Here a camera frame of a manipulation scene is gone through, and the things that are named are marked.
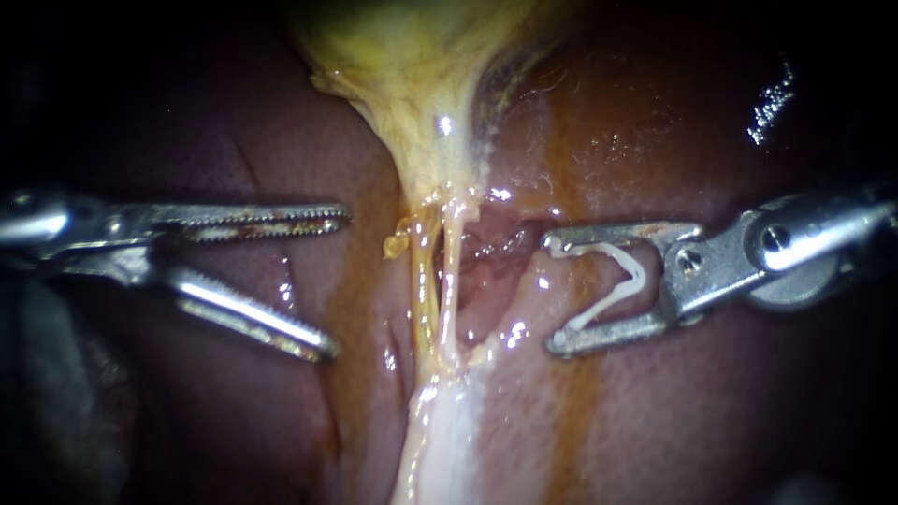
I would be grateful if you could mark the left arm instrument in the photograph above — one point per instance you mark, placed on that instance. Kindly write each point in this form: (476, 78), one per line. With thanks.
(66, 228)

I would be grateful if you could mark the right arm instrument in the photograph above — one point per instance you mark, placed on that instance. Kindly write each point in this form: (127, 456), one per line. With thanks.
(779, 256)

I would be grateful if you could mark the right arm instrument jaw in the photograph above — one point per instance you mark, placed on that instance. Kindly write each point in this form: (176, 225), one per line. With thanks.
(617, 233)
(610, 337)

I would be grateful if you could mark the left arm instrument jaw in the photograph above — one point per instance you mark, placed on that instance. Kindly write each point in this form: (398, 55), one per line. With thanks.
(245, 315)
(266, 221)

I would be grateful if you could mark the white clip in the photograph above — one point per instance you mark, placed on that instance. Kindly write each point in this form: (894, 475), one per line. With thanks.
(621, 284)

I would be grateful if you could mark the gallbladder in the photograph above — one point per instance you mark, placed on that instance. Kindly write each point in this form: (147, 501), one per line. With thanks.
(414, 84)

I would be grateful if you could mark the dark red liver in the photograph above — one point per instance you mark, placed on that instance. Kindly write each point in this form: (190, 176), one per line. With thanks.
(245, 393)

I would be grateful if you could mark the pale fatty tissue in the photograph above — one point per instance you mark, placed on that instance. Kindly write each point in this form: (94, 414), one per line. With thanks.
(438, 442)

